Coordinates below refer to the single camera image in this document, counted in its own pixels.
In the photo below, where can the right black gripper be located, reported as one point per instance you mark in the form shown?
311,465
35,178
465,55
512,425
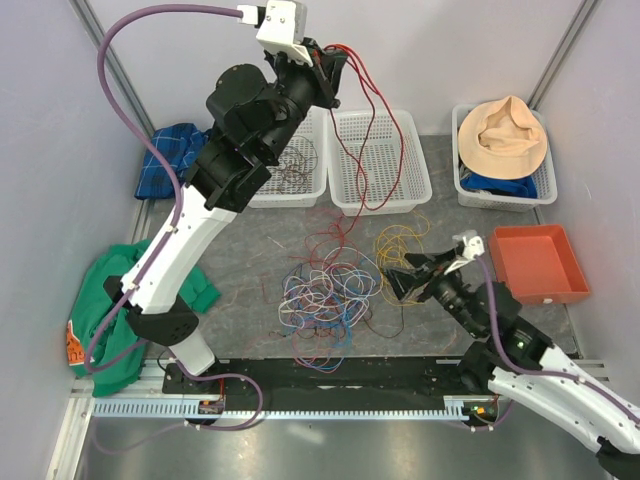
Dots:
431,269

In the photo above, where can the white plastic basket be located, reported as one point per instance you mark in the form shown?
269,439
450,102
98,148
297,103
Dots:
301,176
376,164
543,178

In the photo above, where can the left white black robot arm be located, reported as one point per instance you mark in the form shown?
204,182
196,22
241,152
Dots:
254,121

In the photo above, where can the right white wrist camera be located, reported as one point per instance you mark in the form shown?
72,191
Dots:
468,246

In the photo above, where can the left white plastic basket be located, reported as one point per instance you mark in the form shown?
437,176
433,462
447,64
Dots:
301,176

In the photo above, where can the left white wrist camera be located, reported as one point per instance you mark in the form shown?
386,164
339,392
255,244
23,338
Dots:
281,26

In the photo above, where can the right white plastic basket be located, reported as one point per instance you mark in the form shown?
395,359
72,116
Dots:
543,178

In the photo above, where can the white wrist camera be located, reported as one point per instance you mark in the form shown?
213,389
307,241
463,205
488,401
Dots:
281,26
468,246

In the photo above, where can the middle white plastic basket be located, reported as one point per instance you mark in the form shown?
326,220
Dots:
376,164

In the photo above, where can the light blue cable duct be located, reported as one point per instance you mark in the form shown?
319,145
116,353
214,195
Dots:
452,410

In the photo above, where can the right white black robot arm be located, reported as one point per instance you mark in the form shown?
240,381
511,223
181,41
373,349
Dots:
511,357

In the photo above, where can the blue cloth in basket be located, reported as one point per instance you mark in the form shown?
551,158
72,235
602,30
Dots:
523,187

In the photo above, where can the beige bucket hat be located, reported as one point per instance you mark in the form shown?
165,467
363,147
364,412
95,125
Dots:
502,139

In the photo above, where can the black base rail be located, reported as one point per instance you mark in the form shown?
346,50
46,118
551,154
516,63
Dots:
359,383

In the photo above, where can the orange plastic tray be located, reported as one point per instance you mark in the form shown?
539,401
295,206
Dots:
537,264

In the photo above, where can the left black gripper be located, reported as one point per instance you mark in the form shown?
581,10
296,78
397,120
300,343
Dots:
325,70

